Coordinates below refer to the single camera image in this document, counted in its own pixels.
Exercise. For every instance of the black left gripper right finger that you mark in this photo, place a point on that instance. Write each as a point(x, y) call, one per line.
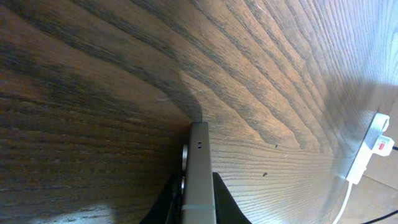
point(227, 210)

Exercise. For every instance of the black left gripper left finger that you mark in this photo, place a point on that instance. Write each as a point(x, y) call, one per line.
point(168, 206)

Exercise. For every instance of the white charger plug adapter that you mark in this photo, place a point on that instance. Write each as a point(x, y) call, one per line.
point(383, 146)

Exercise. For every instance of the white power strip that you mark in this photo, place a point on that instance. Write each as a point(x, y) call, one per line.
point(378, 125)

